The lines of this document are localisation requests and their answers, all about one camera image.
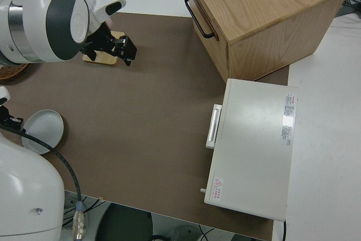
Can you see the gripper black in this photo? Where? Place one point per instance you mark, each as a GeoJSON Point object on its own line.
{"type": "Point", "coordinates": [100, 39]}
{"type": "Point", "coordinates": [4, 114]}

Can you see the gray round plate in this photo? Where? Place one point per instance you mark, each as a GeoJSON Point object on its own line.
{"type": "Point", "coordinates": [45, 128]}

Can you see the wooden mug stand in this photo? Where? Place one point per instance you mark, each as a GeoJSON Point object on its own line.
{"type": "Point", "coordinates": [105, 59]}

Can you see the brown wicker basket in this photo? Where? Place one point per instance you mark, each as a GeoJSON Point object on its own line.
{"type": "Point", "coordinates": [11, 72]}

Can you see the brown table mat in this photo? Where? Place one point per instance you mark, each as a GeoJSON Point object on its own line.
{"type": "Point", "coordinates": [141, 111]}

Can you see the light wooden drawer box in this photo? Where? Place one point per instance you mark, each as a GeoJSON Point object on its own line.
{"type": "Point", "coordinates": [268, 12]}

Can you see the cream toaster oven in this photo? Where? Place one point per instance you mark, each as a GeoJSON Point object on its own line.
{"type": "Point", "coordinates": [253, 145]}

